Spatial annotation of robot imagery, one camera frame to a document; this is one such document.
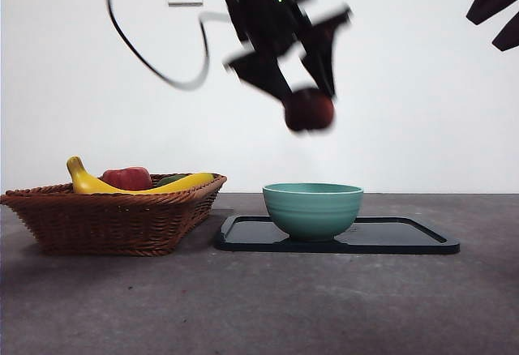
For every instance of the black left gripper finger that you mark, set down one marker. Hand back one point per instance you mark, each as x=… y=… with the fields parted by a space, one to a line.
x=324 y=55
x=263 y=75

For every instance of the dark red plum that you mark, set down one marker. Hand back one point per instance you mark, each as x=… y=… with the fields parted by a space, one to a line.
x=310 y=112

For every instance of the teal ribbed bowl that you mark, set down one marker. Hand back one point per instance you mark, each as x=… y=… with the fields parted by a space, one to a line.
x=312 y=213

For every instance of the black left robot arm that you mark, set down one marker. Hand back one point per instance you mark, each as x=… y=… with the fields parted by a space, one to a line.
x=251 y=6

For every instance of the green avocado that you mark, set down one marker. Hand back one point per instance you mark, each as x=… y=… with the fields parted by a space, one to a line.
x=168 y=180

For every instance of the red apple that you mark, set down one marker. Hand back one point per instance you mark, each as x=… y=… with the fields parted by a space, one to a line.
x=125 y=177

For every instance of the dark rectangular tray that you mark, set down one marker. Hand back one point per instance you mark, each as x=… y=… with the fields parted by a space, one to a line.
x=385 y=237

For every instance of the yellow banana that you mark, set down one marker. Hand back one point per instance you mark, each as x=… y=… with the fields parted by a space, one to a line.
x=85 y=182

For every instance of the brown wicker basket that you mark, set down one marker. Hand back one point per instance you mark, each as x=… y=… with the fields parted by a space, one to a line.
x=109 y=225

